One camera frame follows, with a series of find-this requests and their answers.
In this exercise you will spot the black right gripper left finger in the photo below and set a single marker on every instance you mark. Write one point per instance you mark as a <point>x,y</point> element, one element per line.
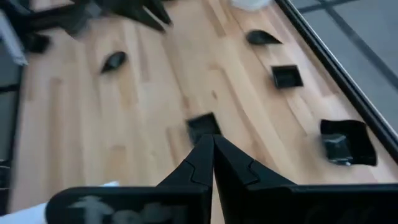
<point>186,202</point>

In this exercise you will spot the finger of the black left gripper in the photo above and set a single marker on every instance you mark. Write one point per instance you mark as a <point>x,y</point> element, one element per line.
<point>161,12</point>
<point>136,11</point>

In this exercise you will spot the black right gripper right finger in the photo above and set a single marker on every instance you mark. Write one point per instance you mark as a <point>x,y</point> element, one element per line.
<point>248,202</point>

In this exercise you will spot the black wavy-edged mini plate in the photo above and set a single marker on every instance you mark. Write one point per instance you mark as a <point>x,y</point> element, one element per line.
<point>348,141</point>

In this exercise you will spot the black leaf-shaped mini plate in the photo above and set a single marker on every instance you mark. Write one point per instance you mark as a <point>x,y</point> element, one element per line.
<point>113,61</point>

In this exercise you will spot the black teardrop mini plate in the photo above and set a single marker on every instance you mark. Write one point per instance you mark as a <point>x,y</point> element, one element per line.
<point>261,37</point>

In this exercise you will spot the small black square mini plate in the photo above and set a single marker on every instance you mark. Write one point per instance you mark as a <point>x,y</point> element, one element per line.
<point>286,76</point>

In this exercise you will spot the white aluminium bar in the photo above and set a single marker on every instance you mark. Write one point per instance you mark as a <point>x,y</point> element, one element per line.
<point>11,40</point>

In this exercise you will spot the white faceted plant pot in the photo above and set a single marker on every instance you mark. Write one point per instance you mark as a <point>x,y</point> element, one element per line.
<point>250,3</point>

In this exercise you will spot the white perforated metal shelf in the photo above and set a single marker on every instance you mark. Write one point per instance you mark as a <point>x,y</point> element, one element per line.
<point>21,216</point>

